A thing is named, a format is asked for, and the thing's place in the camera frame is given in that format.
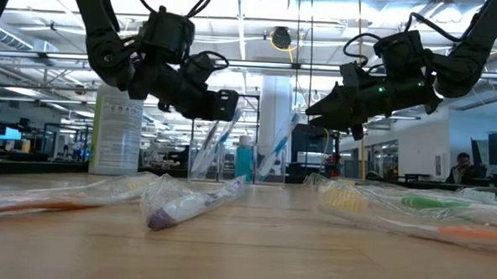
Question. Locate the seated person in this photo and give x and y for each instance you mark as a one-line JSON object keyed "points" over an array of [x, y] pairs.
{"points": [[461, 172]]}

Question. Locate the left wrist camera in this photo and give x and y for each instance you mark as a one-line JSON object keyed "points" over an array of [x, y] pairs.
{"points": [[199, 68]]}

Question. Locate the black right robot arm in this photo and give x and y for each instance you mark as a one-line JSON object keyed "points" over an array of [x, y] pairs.
{"points": [[461, 69]]}

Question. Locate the orange toothbrush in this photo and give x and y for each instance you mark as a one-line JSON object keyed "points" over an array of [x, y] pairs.
{"points": [[52, 206], [346, 199]]}

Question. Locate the blue lit monitor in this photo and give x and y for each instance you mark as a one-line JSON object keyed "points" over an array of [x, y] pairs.
{"points": [[7, 134]]}

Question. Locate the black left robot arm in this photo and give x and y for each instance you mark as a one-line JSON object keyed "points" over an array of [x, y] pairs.
{"points": [[105, 53]]}

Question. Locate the white wipes canister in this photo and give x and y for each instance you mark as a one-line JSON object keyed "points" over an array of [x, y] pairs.
{"points": [[116, 138]]}

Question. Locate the white round column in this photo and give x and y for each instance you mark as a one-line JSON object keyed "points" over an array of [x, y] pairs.
{"points": [[271, 94]]}

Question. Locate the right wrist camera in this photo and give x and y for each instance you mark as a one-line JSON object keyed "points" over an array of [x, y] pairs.
{"points": [[350, 74]]}

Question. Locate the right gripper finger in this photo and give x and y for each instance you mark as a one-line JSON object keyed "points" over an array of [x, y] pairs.
{"points": [[335, 123], [334, 103]]}

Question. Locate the long ceiling light bar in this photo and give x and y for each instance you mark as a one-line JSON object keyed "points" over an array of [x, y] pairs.
{"points": [[260, 65]]}

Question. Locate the black display panel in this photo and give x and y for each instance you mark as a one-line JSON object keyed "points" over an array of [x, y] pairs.
{"points": [[311, 140]]}

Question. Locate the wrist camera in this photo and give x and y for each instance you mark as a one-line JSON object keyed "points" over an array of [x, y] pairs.
{"points": [[350, 74], [199, 68]]}

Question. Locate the purple toothbrush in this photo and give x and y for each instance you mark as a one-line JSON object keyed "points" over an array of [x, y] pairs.
{"points": [[178, 210]]}

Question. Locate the clear acrylic organizer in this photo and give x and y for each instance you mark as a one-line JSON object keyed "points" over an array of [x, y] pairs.
{"points": [[230, 168]]}

